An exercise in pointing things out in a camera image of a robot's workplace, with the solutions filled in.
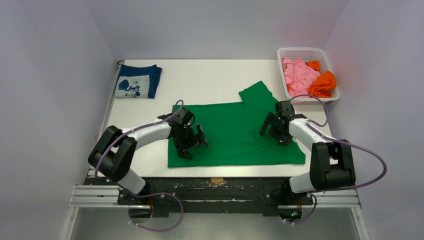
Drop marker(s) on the aluminium rail frame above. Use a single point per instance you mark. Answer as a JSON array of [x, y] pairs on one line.
[[103, 194]]

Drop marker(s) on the green t shirt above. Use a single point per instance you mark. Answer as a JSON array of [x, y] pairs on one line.
[[232, 131]]

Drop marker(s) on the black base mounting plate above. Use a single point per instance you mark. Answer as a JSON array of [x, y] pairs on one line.
[[268, 196]]

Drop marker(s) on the folded blue printed t shirt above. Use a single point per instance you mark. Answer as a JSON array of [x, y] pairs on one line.
[[137, 82]]

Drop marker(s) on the pink t shirt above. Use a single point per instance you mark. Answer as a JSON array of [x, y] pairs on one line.
[[298, 76]]

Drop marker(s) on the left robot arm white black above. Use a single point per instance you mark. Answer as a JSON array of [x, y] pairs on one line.
[[113, 153]]

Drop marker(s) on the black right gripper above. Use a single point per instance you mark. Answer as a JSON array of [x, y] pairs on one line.
[[276, 127]]

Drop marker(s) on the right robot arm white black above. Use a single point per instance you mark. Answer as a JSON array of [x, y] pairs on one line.
[[331, 163]]

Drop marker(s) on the orange t shirt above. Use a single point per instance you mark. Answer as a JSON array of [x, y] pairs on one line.
[[324, 85]]

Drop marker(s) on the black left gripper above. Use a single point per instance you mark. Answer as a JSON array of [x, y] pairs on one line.
[[194, 140]]

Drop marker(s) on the brown tape piece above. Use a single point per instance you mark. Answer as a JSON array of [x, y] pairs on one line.
[[217, 180]]

